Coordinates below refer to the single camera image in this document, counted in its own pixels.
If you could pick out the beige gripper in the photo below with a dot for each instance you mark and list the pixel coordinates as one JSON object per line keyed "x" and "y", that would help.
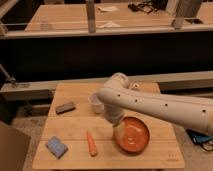
{"x": 119, "y": 131}

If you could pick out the orange pepper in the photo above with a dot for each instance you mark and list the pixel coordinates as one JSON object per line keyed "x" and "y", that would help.
{"x": 91, "y": 145}

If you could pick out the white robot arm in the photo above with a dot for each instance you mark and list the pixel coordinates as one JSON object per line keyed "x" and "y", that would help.
{"x": 190, "y": 112}

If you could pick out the orange bowl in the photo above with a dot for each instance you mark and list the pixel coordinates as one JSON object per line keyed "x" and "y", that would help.
{"x": 136, "y": 136}

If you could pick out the clear plastic cup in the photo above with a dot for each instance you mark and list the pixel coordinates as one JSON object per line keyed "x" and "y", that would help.
{"x": 96, "y": 105}

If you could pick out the dark rectangular block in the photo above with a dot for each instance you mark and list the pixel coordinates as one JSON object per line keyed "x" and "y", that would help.
{"x": 65, "y": 108}

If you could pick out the blue sponge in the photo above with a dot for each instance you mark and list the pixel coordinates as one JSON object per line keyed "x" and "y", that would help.
{"x": 56, "y": 147}

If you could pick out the grey vertical post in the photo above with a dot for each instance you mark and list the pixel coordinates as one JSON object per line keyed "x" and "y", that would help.
{"x": 90, "y": 9}

